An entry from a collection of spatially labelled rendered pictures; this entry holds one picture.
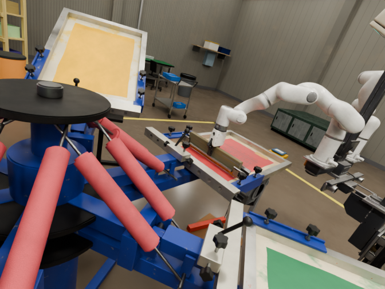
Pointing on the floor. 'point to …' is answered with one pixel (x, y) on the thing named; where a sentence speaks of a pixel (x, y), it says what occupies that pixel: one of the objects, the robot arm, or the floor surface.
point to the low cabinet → (300, 127)
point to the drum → (12, 65)
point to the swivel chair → (153, 71)
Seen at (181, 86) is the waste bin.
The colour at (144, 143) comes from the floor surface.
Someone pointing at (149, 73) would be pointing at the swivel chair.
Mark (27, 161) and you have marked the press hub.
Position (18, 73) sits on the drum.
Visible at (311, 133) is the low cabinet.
